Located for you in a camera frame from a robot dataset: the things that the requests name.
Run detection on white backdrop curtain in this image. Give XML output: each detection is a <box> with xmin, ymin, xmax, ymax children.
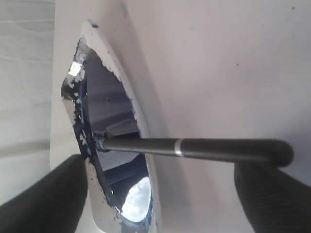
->
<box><xmin>0</xmin><ymin>0</ymin><xmax>59</xmax><ymax>156</ymax></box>

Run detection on black paintbrush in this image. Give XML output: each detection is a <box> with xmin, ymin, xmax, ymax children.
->
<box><xmin>93</xmin><ymin>132</ymin><xmax>294</xmax><ymax>167</ymax></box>

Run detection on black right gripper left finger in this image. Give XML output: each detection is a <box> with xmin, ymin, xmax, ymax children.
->
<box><xmin>0</xmin><ymin>154</ymin><xmax>88</xmax><ymax>233</ymax></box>

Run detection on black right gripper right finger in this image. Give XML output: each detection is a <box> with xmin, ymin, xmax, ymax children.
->
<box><xmin>234</xmin><ymin>164</ymin><xmax>311</xmax><ymax>233</ymax></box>

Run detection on white plate with blue paint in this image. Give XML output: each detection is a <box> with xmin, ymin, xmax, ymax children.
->
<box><xmin>60</xmin><ymin>20</ymin><xmax>161</xmax><ymax>233</ymax></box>

